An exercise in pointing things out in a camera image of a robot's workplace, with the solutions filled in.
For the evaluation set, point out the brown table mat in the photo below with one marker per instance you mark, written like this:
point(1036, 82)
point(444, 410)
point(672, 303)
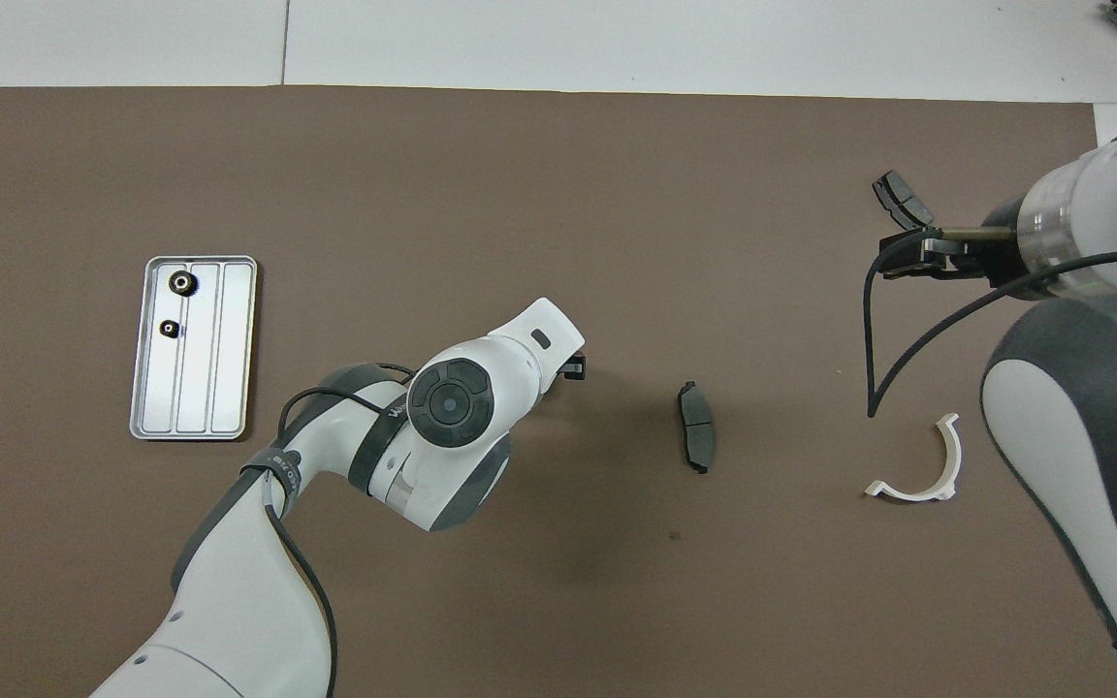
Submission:
point(423, 194)

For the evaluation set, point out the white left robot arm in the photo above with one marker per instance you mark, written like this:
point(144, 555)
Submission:
point(239, 601)

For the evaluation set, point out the short grey brake pad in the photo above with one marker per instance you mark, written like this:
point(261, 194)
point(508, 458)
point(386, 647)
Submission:
point(901, 199)

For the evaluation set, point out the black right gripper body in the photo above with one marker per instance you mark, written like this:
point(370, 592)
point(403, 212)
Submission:
point(1000, 257)

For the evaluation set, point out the white curved plastic bracket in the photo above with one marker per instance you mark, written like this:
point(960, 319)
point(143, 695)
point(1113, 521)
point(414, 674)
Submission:
point(952, 460)

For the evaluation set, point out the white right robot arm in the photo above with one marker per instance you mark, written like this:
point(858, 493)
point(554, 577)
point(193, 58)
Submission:
point(1082, 436)

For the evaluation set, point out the silver metal tray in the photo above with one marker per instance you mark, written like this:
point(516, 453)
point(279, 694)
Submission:
point(219, 368)

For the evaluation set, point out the long dark brake pad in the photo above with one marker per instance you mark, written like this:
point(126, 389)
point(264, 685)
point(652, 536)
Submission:
point(696, 427)

